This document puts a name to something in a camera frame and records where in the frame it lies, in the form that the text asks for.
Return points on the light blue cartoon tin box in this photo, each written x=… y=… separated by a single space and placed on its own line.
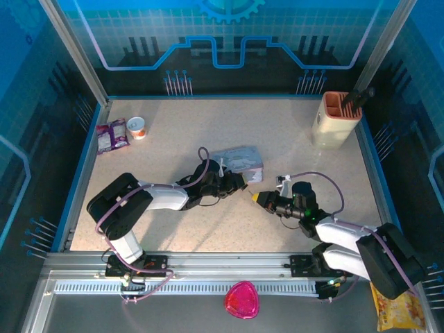
x=239 y=159

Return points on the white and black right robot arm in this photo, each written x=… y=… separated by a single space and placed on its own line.
x=381 y=253

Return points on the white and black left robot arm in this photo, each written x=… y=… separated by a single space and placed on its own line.
x=118 y=204

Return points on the cream and orange knife holder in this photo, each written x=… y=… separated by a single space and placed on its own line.
x=333 y=128

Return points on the orange and white cup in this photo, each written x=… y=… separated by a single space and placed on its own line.
x=137 y=129

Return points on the pink translucent bowl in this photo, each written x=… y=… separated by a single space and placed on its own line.
x=241 y=300

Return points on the purple snack bag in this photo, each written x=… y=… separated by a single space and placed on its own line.
x=111 y=135

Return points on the yellow snack bag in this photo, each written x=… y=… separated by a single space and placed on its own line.
x=399 y=312

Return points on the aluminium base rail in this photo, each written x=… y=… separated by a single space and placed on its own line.
x=225 y=262

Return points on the aluminium frame post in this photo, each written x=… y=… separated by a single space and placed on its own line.
x=385 y=45
x=74 y=52

